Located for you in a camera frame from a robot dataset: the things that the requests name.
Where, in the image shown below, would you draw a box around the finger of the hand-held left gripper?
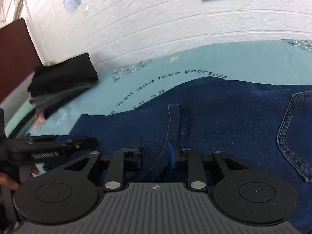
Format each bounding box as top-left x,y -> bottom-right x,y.
7,135 -> 98,162

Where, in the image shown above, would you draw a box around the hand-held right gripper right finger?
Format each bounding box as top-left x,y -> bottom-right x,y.
168,140 -> 249,191

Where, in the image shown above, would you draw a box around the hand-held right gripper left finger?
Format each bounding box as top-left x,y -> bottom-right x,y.
64,140 -> 144,192

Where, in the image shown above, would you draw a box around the blue denim pants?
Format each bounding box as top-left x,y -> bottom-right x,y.
46,76 -> 312,227

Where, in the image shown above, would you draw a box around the black folded pants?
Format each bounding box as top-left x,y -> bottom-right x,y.
27,53 -> 99,97

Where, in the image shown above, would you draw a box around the person's left hand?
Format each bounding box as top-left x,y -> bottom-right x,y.
0,164 -> 41,191

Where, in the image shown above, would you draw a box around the dark brown headboard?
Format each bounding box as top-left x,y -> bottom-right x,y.
0,18 -> 42,103

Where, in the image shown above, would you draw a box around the teal printed bedsheet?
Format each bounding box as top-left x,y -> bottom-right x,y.
5,40 -> 312,137

